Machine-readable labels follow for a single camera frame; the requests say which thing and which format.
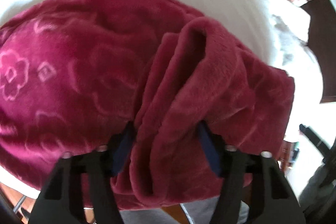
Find red fleece pants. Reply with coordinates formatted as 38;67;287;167
1;0;294;210

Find grey trouser leg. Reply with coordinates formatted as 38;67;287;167
119;195;250;224

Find dark wooden headboard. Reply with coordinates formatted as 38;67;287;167
303;0;335;102

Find white pillow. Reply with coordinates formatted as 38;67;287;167
271;5;310;68

